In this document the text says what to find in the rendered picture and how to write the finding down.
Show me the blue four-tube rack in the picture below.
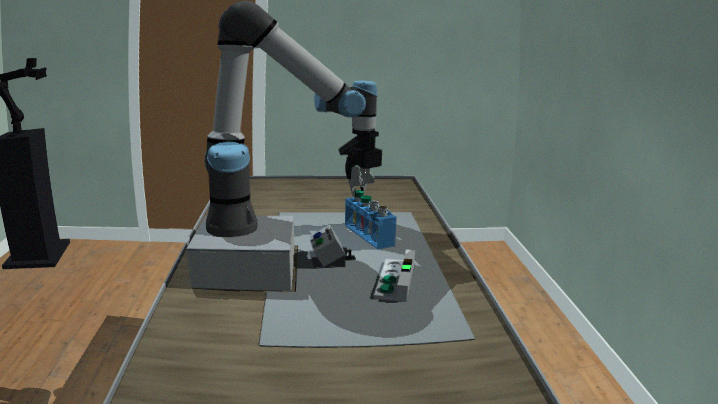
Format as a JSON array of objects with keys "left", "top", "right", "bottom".
[{"left": 345, "top": 197, "right": 397, "bottom": 249}]

